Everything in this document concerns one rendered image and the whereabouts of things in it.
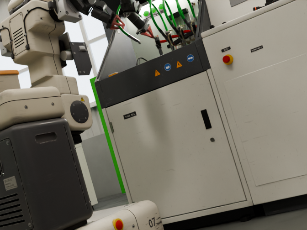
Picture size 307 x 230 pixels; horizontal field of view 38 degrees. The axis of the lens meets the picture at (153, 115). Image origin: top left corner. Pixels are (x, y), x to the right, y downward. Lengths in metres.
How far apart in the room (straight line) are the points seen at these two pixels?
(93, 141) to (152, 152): 4.98
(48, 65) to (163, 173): 0.88
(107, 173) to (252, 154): 5.26
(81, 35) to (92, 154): 1.99
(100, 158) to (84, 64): 5.37
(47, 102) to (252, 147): 1.06
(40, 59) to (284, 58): 1.12
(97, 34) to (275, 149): 5.55
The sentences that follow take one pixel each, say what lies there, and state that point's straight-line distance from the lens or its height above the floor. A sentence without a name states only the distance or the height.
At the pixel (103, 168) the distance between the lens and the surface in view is 7.37.
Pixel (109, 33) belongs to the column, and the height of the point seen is 2.38.
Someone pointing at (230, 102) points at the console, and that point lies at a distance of 2.26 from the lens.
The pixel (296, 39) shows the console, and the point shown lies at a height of 0.77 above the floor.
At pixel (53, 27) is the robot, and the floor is 1.11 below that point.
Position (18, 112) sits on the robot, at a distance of 1.57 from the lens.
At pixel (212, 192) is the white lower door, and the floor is 0.18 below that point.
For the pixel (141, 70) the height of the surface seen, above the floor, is 0.91.
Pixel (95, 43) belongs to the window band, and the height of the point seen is 2.46.
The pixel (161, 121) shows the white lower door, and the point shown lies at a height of 0.61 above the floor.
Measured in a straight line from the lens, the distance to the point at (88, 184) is 5.64.
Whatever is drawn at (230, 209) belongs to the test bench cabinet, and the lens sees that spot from 2.34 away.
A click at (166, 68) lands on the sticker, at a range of 2.39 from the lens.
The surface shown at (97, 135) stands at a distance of 7.35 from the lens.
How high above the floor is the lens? 0.46
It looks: 5 degrees up
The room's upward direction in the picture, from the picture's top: 17 degrees counter-clockwise
